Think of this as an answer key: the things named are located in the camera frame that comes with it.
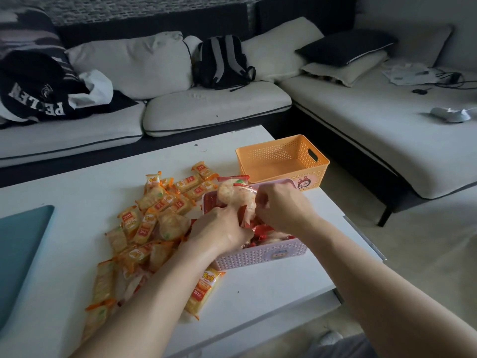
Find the white controller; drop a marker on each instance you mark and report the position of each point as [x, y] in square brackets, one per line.
[451, 114]

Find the striped dark blanket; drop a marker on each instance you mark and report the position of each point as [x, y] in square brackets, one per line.
[26, 31]

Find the white papers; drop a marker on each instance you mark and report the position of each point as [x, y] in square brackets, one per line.
[406, 74]

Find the white cloth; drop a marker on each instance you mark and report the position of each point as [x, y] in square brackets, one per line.
[95, 87]

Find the person's left hand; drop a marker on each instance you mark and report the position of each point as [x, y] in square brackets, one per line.
[212, 231]

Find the person's right fingers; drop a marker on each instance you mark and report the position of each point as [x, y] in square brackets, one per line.
[264, 202]

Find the clear rice cracker packet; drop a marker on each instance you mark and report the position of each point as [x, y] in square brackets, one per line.
[229, 193]

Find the person's left fingers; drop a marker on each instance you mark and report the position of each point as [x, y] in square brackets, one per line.
[238, 224]

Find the orange perforated plastic basket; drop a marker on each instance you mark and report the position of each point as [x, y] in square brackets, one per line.
[283, 162]

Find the cream throw pillow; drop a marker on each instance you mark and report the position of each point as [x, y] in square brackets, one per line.
[346, 72]

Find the large white back cushion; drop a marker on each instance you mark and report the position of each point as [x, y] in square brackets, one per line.
[277, 48]
[421, 42]
[138, 65]

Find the person's left forearm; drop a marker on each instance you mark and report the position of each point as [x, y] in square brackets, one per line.
[149, 309]

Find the person's right hand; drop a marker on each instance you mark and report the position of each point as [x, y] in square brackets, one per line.
[289, 210]

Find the heap of red snack packets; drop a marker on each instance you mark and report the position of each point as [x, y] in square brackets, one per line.
[266, 234]

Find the black and white sofa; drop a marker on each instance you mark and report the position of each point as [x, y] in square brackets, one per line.
[372, 122]

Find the black throw pillow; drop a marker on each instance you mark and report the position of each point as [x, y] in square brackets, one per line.
[344, 46]

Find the teal mat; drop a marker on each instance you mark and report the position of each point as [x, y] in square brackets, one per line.
[20, 257]

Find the black jacket with white letters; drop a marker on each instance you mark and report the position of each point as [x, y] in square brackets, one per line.
[33, 89]

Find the pile of orange snack packets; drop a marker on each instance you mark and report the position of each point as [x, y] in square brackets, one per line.
[149, 219]

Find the small black device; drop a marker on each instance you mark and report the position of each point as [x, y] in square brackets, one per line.
[420, 91]

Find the person's right forearm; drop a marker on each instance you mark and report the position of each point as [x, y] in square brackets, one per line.
[387, 294]

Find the pink perforated plastic basket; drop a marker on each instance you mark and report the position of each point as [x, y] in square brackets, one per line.
[257, 255]

